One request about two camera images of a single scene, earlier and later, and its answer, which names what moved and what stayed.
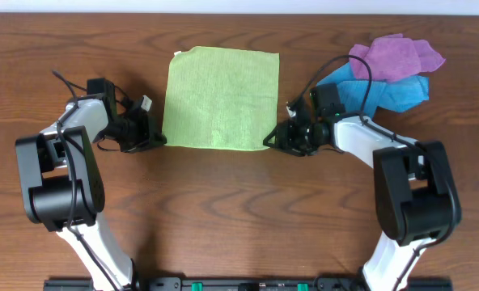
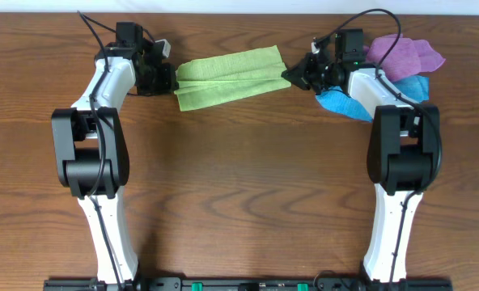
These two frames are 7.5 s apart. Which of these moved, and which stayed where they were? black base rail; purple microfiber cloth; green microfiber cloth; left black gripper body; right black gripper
Moved: green microfiber cloth; right black gripper; left black gripper body
Stayed: black base rail; purple microfiber cloth
